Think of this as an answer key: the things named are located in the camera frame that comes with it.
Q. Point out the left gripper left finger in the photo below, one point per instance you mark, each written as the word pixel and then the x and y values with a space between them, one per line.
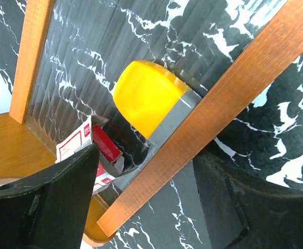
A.
pixel 48 209

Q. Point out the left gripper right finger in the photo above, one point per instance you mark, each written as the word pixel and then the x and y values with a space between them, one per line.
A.
pixel 244 211

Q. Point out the orange wooden shelf rack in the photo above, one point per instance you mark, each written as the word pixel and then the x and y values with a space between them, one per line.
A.
pixel 244 58

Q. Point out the yellow grey block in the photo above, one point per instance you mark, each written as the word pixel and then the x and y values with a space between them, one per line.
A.
pixel 153 100

